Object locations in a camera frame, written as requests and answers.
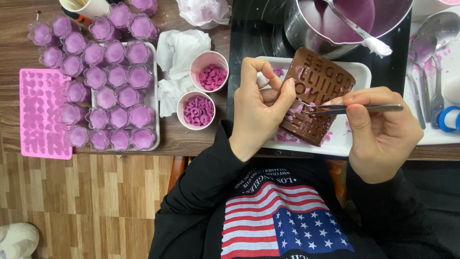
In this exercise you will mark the heap of purple wax letters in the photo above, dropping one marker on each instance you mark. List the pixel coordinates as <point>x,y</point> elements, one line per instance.
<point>198,110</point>

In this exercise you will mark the slim metal utensil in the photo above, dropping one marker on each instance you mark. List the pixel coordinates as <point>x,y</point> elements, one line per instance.
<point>424,93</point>

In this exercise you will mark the crumpled white tissue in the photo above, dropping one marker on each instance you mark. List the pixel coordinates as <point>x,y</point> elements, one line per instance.
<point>179,54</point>
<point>205,12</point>
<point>170,99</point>

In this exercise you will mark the orange and black tool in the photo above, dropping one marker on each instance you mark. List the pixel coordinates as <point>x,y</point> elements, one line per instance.
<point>77,17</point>

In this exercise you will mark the steel pot with purple wax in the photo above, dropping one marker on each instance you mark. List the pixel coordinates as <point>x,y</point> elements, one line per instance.
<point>305,32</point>

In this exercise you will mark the white paper cup with sticks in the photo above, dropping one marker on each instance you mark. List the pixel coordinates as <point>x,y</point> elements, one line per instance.
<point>93,9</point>

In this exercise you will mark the purple-stained metal spoon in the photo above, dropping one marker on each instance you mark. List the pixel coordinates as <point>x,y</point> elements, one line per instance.
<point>423,48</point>

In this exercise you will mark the small white wax lump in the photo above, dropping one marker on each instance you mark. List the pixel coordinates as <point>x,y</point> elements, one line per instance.
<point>262,80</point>

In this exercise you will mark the group of purple candle cups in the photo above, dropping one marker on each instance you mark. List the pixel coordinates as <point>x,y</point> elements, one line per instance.
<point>116,75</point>

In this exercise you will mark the large white tray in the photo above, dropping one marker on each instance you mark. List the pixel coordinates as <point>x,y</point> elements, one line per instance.
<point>447,138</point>

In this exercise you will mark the white foam tray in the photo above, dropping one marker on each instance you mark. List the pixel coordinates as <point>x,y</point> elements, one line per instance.
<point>152,97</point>

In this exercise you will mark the white slipper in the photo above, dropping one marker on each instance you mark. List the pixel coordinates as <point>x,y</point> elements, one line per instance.
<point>18,241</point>

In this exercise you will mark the brown silicone letter mould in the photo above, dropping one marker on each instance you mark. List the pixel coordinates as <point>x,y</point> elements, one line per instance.
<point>320,82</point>

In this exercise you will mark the person's left hand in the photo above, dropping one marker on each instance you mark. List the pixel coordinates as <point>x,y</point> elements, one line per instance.
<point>251,115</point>

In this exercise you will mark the paper cup of purple letters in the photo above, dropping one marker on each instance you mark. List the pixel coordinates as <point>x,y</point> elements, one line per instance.
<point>181,115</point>

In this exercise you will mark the small metal pin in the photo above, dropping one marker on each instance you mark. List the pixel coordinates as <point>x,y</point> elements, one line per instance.
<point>37,15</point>

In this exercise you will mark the metal tweezers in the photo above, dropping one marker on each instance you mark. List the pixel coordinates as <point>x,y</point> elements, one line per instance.
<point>381,107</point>

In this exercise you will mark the white cup with pink rim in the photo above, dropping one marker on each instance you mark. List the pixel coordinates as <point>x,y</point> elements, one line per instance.
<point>427,9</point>

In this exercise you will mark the metal spoon with white wax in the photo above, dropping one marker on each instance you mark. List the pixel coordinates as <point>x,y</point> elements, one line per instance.
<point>355,30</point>

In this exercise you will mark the white round object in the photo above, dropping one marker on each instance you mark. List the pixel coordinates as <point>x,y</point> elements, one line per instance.
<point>452,91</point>

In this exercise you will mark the person's right hand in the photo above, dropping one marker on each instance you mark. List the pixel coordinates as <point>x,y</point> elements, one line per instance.
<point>388,136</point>

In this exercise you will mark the black flag-print shirt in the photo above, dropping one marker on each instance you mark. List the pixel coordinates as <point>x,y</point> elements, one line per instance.
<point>287,216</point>

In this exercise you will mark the pink silicone mould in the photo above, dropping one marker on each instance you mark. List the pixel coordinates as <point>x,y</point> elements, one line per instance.
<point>41,115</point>

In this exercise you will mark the large metal spoon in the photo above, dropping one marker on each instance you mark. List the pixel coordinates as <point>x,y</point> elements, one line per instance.
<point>440,27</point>

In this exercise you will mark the heap of pink wax pieces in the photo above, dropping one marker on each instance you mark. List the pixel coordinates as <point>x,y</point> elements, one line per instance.
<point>212,77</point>

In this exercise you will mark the white rectangular tray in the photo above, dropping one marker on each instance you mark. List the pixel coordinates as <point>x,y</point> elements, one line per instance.
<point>359,77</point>

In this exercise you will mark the blue and white tape roll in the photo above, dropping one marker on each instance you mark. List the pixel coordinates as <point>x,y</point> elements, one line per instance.
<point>449,118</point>

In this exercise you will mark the paper cup of pink pieces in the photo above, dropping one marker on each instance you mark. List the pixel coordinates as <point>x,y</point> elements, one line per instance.
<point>201,61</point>

